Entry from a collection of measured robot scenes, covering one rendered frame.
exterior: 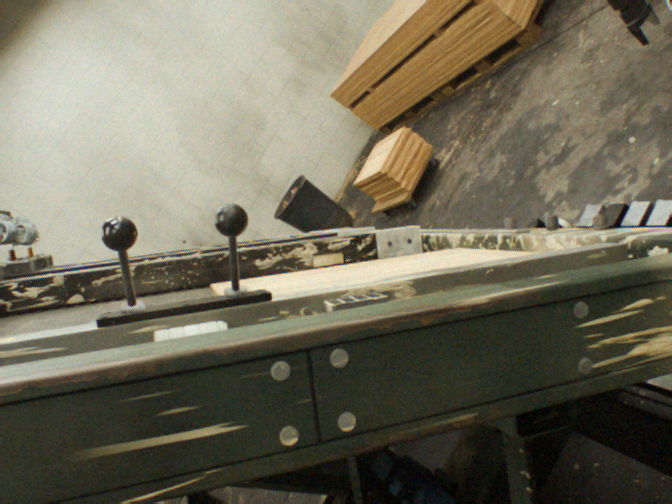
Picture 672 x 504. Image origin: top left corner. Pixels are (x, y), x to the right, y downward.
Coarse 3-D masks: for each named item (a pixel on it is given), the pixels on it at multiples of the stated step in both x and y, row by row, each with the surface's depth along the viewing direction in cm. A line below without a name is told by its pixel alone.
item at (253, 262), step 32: (192, 256) 134; (224, 256) 136; (256, 256) 139; (288, 256) 141; (352, 256) 146; (384, 256) 148; (0, 288) 123; (32, 288) 125; (64, 288) 127; (96, 288) 128; (160, 288) 132
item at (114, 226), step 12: (108, 228) 60; (120, 228) 60; (132, 228) 61; (108, 240) 60; (120, 240) 60; (132, 240) 61; (120, 252) 62; (120, 264) 63; (132, 288) 65; (132, 300) 66
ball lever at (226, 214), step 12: (228, 204) 64; (216, 216) 63; (228, 216) 63; (240, 216) 63; (216, 228) 64; (228, 228) 63; (240, 228) 64; (228, 240) 66; (228, 288) 70; (240, 288) 70
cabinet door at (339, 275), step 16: (400, 256) 129; (416, 256) 125; (432, 256) 124; (448, 256) 120; (464, 256) 116; (480, 256) 112; (496, 256) 108; (512, 256) 104; (304, 272) 120; (320, 272) 118; (336, 272) 115; (352, 272) 112; (368, 272) 108; (384, 272) 105; (400, 272) 102; (416, 272) 100; (224, 288) 107; (256, 288) 104; (272, 288) 101; (288, 288) 99; (304, 288) 96
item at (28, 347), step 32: (544, 256) 80; (576, 256) 81; (608, 256) 83; (320, 288) 75; (352, 288) 72; (384, 288) 73; (416, 288) 74; (448, 288) 76; (160, 320) 65; (192, 320) 66; (224, 320) 67; (256, 320) 69; (0, 352) 61; (32, 352) 62; (64, 352) 63
